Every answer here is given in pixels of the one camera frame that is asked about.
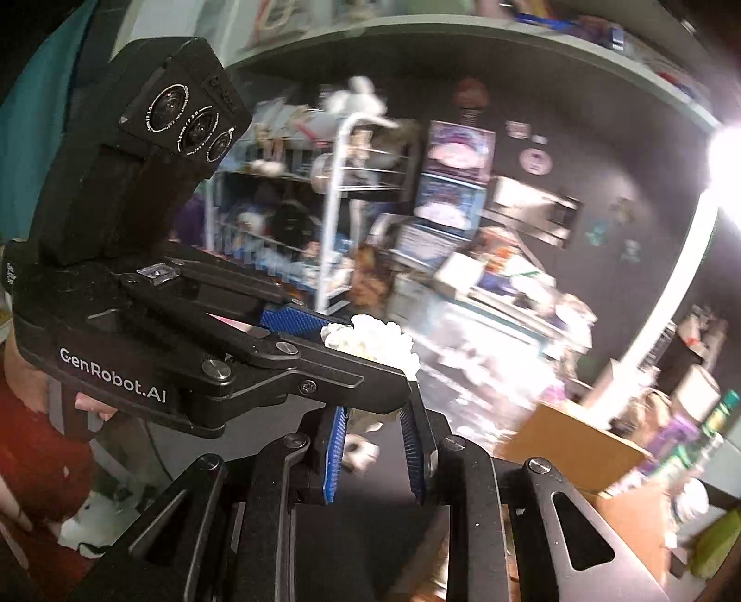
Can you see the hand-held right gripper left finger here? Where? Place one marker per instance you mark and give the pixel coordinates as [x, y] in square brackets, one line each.
[334, 463]

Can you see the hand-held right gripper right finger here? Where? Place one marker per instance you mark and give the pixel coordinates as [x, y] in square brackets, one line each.
[414, 457]

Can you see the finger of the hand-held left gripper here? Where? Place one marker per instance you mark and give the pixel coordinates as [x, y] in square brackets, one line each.
[347, 382]
[289, 320]

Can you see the white flower hair clip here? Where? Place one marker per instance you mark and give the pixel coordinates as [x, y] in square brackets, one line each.
[376, 344]

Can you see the brown cardboard box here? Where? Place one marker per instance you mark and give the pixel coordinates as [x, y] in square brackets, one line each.
[573, 445]

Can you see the person's left hand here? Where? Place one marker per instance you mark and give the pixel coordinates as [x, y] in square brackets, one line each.
[92, 406]

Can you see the white ghost figure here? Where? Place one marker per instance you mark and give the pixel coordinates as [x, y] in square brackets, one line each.
[359, 454]

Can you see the brown snack bag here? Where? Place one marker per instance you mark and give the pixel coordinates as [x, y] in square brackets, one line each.
[370, 278]

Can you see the black plush toy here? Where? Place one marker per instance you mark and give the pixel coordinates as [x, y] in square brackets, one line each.
[295, 223]

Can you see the white drawer organizer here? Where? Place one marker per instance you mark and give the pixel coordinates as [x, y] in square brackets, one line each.
[417, 295]

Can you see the clear gift bag with bow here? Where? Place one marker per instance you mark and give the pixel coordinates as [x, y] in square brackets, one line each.
[480, 359]

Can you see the blue and white card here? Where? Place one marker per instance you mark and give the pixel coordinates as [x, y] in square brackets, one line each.
[420, 246]

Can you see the white tray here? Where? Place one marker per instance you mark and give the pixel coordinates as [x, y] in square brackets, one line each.
[463, 272]

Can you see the blue character box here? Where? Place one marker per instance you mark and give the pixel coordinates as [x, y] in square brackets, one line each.
[451, 200]

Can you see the white plush toy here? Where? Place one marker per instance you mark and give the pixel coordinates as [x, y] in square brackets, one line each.
[353, 98]

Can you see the person's red clothing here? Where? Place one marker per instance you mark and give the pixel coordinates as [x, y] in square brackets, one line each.
[40, 463]

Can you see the pink character box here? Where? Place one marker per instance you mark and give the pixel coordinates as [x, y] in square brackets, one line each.
[460, 147]

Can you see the spring character figure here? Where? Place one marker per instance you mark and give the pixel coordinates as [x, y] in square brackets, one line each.
[470, 98]

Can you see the round character badge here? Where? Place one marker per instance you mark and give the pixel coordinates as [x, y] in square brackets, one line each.
[534, 161]

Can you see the white tube container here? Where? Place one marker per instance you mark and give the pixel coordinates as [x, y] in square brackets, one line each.
[697, 391]

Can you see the black mesh pen holder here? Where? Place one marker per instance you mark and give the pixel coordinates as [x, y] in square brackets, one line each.
[692, 347]

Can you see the white desk lamp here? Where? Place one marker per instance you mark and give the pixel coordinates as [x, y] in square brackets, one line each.
[677, 289]

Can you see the green bottle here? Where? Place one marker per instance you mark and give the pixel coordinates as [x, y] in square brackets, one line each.
[723, 414]

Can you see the grey wall socket panel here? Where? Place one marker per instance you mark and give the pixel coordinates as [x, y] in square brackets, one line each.
[532, 211]

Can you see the character wall sticker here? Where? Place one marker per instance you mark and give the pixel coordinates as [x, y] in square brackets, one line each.
[596, 237]
[620, 209]
[631, 250]

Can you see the bear wall sticker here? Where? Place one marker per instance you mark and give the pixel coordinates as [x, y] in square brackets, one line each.
[517, 129]

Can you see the white wall shelf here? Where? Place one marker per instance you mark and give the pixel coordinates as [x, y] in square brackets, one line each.
[463, 40]

